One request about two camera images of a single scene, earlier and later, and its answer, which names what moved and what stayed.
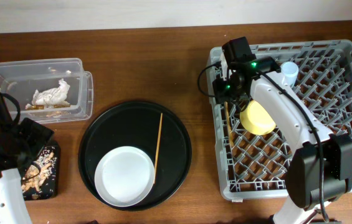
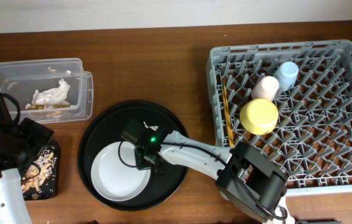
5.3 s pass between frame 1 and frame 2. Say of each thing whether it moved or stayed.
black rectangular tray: stayed
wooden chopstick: moved
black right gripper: moved
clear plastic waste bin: stayed
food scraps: stayed
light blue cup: stayed
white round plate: moved
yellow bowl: stayed
